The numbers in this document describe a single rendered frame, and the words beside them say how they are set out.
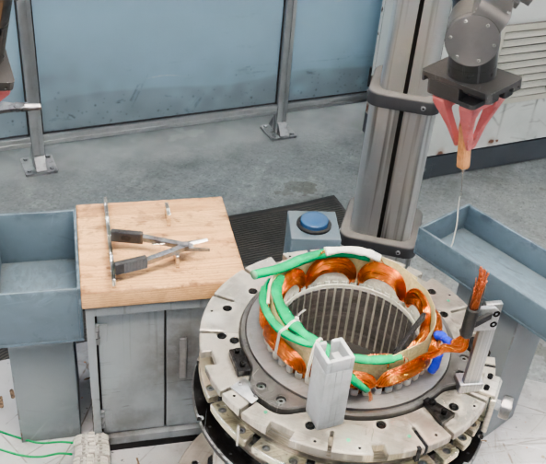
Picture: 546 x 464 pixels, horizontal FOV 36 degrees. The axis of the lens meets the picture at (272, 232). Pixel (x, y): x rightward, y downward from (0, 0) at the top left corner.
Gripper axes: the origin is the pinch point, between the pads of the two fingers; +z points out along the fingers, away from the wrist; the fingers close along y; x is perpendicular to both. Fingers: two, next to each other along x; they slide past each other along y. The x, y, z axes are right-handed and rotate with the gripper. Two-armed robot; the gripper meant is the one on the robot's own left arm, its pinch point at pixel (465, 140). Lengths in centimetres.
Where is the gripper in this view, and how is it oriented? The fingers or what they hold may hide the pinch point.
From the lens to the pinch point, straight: 107.2
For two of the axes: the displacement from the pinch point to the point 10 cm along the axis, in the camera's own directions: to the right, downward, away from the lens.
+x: 7.6, -4.1, 5.1
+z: 0.5, 8.1, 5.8
